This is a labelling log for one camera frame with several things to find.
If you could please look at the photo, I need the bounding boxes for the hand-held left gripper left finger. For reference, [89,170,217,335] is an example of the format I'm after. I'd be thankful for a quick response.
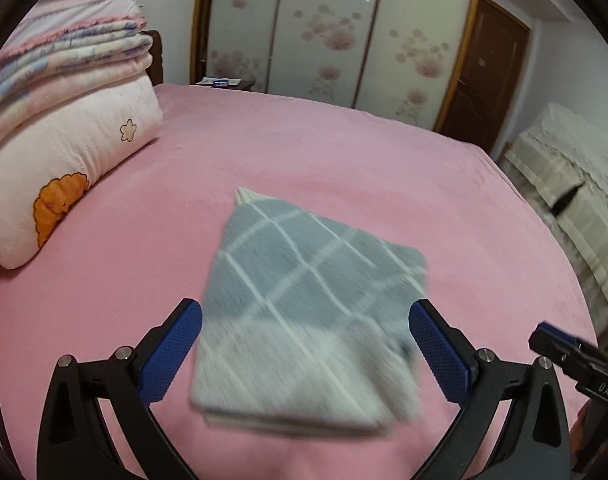
[38,298,203,480]

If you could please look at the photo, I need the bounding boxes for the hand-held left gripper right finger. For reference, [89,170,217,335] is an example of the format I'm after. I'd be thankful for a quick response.
[408,298,571,480]

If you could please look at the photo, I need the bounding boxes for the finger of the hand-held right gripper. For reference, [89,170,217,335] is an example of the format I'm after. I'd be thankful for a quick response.
[528,322,583,369]

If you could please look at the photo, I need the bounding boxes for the diamond pattern knit sweater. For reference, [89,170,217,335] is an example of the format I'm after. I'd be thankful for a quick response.
[190,186,429,438]

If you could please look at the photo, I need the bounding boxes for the person's right hand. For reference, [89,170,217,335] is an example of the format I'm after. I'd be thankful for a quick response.
[570,404,593,468]

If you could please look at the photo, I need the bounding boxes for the cream ruffled furniture cover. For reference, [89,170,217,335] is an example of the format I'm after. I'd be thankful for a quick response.
[499,135,608,341]

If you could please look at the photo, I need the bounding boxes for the white lace cloth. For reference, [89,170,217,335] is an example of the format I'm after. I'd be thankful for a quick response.
[514,102,608,196]

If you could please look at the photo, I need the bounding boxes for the pink bed blanket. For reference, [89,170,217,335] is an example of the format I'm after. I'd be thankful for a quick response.
[0,82,607,480]

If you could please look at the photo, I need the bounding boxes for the pink pillow with orange print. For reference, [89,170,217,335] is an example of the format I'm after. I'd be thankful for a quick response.
[0,74,165,271]

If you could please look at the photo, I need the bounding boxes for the brown wooden door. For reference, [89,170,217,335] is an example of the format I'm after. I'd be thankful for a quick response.
[436,0,532,158]

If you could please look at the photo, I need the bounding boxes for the dark wooden nightstand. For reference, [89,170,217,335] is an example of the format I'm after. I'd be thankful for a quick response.
[191,76,257,93]

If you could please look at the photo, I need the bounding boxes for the dark wooden headboard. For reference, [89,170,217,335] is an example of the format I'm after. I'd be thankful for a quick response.
[146,30,165,86]

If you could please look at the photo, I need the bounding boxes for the stack of folded pastel quilts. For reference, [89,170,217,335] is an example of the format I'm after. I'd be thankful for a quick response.
[0,0,155,146]

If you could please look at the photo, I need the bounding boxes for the floral sliding door wardrobe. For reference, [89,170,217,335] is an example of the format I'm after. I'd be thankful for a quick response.
[190,0,485,133]

